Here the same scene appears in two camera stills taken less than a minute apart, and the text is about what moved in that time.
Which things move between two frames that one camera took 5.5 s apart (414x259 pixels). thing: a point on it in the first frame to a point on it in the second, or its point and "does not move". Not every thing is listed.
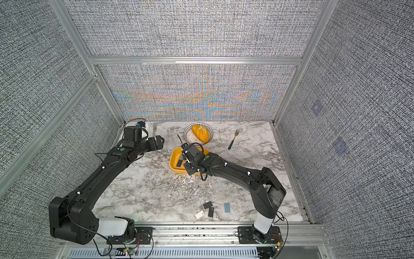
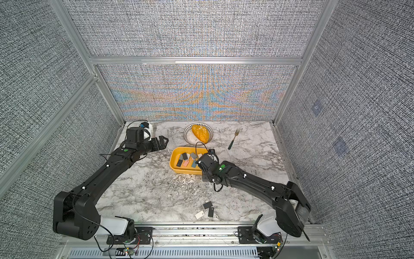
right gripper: (188, 169) to (205, 178)
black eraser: (207, 205) does not move
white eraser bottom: (199, 215) does not move
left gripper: (153, 146) does not move
